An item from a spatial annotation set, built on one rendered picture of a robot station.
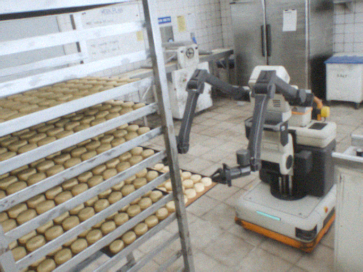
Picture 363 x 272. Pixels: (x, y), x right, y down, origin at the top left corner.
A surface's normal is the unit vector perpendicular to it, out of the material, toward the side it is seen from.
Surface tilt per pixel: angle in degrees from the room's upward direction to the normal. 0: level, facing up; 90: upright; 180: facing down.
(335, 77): 91
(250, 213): 90
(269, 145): 98
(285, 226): 90
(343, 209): 90
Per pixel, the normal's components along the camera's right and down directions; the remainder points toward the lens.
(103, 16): 0.66, 0.17
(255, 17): -0.74, 0.33
